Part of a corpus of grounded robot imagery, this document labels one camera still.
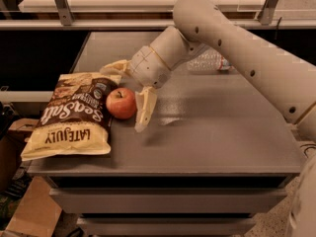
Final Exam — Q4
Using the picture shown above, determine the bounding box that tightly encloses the metal shelf frame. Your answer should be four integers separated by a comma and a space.
0, 0, 316, 32

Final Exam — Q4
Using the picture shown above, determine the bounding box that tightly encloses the black cable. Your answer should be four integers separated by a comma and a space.
299, 143, 316, 160

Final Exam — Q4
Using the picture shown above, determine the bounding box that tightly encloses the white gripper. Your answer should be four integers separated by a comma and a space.
100, 46, 171, 132

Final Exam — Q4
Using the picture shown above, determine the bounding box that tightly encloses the cardboard box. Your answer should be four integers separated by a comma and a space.
0, 118, 61, 237

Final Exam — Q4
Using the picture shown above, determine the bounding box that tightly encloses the grey cabinet with drawers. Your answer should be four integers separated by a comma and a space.
27, 31, 313, 237

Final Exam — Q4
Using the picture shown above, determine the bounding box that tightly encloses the brown Late July chip bag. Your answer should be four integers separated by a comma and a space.
22, 72, 121, 161

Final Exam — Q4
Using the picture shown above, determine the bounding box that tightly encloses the clear plastic water bottle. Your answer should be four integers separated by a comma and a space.
187, 48, 233, 74

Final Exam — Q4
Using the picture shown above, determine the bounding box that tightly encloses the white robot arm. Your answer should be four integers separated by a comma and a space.
102, 0, 316, 142

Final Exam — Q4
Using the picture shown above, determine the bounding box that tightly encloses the red apple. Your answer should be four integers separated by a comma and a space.
106, 88, 136, 119

